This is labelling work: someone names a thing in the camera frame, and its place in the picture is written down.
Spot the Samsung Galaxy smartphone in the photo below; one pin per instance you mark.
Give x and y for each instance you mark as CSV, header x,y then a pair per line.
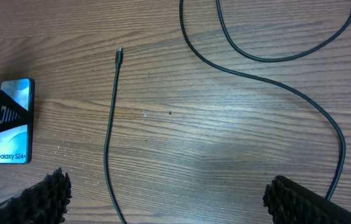
x,y
16,143

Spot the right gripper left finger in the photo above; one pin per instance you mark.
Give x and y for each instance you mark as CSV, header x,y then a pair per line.
x,y
43,203

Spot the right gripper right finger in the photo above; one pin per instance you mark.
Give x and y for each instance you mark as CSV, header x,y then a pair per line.
x,y
290,203

